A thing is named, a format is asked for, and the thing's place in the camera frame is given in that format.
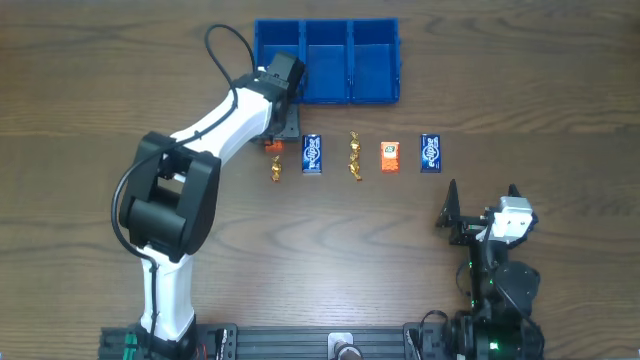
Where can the mounting rail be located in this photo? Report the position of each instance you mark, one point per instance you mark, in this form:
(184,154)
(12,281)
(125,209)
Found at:
(290,341)

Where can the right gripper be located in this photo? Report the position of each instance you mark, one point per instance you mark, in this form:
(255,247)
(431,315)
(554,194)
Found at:
(467,230)

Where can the blue tray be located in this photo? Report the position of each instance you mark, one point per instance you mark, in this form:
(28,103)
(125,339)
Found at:
(370,70)

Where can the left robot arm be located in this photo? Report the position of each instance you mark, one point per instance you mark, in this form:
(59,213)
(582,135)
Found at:
(240,125)

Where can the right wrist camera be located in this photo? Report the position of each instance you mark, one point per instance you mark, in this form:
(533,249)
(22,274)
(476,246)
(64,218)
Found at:
(510,220)

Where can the blue candy pack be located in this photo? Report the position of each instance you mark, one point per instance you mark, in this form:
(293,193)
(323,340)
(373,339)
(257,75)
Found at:
(312,154)
(430,153)

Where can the orange candy box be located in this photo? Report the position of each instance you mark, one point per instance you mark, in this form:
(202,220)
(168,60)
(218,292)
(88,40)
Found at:
(390,157)
(274,146)

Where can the gold candy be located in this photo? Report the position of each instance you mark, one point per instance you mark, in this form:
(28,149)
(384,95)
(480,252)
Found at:
(354,167)
(275,169)
(355,144)

